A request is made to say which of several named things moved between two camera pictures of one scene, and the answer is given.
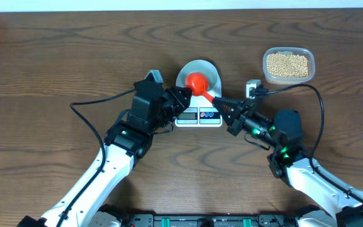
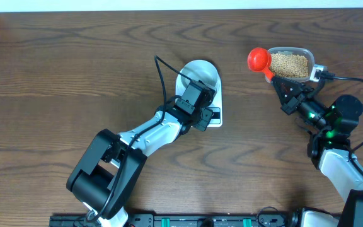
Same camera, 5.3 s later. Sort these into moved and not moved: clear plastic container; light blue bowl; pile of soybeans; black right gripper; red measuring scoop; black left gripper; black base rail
Moved: black left gripper; black right gripper; red measuring scoop
Not moved: clear plastic container; light blue bowl; pile of soybeans; black base rail
